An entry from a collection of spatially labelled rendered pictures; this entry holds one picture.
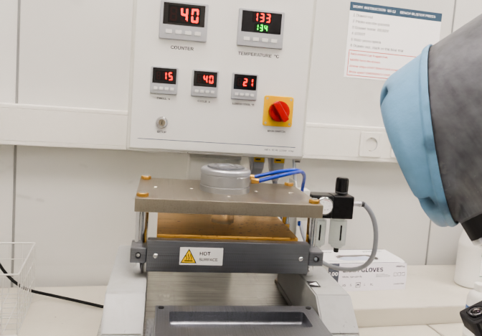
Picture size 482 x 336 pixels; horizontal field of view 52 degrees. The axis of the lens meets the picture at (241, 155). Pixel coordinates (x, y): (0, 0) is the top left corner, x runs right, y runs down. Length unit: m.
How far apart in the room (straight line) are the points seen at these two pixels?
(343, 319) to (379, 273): 0.67
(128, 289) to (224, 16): 0.50
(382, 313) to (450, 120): 0.97
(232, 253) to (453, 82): 0.46
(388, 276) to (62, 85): 0.96
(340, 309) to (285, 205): 0.16
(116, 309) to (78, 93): 0.77
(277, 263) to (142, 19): 0.48
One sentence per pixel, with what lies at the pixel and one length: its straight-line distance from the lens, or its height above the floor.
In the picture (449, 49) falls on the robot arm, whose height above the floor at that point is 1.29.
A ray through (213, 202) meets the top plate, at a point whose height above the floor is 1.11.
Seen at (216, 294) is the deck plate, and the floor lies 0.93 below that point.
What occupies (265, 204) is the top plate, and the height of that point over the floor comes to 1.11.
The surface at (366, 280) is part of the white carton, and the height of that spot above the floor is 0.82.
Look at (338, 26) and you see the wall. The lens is 1.47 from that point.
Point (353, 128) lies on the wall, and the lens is 1.43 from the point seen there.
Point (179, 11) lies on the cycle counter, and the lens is 0.91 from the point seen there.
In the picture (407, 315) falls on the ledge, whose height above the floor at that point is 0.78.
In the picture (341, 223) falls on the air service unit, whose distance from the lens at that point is 0.98.
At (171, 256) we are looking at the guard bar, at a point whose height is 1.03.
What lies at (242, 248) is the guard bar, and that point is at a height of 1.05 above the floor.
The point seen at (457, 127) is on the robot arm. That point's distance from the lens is 0.33.
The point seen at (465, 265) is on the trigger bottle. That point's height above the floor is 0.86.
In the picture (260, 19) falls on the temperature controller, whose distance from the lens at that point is 0.92.
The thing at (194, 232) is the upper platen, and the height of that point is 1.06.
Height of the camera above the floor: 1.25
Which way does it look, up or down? 6 degrees down
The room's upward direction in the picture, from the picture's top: 4 degrees clockwise
